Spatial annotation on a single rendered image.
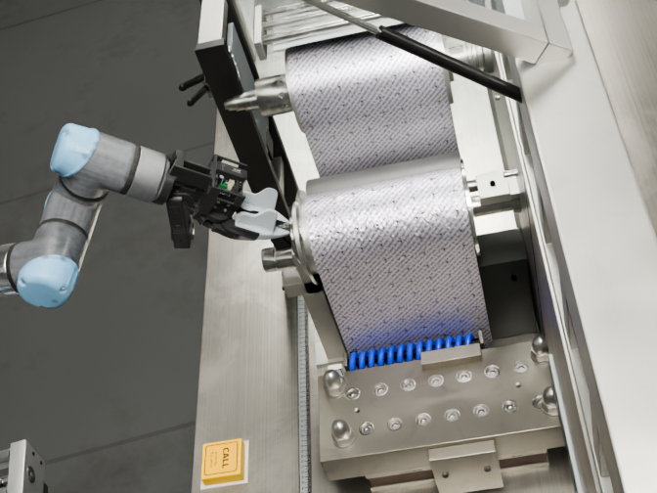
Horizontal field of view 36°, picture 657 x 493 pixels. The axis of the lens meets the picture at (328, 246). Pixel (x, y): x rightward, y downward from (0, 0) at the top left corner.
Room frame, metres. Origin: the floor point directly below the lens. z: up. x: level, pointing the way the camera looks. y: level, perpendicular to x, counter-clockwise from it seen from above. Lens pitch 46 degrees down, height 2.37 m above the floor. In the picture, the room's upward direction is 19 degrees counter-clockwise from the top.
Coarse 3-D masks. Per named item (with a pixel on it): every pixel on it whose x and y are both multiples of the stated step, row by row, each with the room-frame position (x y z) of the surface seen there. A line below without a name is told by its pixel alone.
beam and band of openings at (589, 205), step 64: (512, 64) 0.89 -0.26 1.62; (576, 64) 0.82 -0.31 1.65; (576, 128) 0.72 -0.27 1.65; (576, 192) 0.64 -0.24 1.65; (640, 192) 0.62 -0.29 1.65; (576, 256) 0.57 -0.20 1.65; (640, 256) 0.55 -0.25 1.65; (576, 320) 0.53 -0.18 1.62; (640, 320) 0.49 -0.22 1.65; (576, 384) 0.58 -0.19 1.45; (640, 384) 0.43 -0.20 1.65; (640, 448) 0.38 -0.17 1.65
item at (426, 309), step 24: (384, 288) 1.02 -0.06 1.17; (408, 288) 1.02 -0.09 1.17; (432, 288) 1.01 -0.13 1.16; (456, 288) 1.00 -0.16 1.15; (480, 288) 0.99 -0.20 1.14; (336, 312) 1.04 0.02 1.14; (360, 312) 1.03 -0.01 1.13; (384, 312) 1.03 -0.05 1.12; (408, 312) 1.02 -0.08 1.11; (432, 312) 1.01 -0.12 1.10; (456, 312) 1.00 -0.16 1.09; (480, 312) 0.99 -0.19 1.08; (360, 336) 1.04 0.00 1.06; (384, 336) 1.03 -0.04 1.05; (408, 336) 1.02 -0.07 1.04; (432, 336) 1.01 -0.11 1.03
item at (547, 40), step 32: (352, 0) 0.87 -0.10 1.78; (384, 0) 0.87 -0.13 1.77; (416, 0) 0.86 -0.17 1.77; (448, 0) 0.87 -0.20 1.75; (544, 0) 0.91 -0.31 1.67; (384, 32) 0.85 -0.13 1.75; (448, 32) 0.86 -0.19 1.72; (480, 32) 0.85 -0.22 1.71; (512, 32) 0.84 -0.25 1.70; (544, 32) 0.85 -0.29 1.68; (448, 64) 0.84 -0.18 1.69; (512, 96) 0.83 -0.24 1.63
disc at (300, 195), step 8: (304, 192) 1.17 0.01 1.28; (296, 200) 1.12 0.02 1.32; (296, 208) 1.10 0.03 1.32; (296, 216) 1.09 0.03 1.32; (304, 240) 1.06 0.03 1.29; (304, 248) 1.05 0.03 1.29; (304, 256) 1.04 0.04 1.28; (312, 272) 1.04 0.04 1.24; (312, 280) 1.04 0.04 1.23; (320, 280) 1.07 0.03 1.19
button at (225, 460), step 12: (204, 444) 1.04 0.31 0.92; (216, 444) 1.03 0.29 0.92; (228, 444) 1.02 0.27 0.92; (240, 444) 1.02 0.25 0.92; (204, 456) 1.02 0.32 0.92; (216, 456) 1.01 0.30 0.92; (228, 456) 1.00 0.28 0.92; (240, 456) 0.99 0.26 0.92; (204, 468) 0.99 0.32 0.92; (216, 468) 0.99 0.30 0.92; (228, 468) 0.98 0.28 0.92; (240, 468) 0.97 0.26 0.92; (204, 480) 0.97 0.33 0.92; (216, 480) 0.97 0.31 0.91; (228, 480) 0.96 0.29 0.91
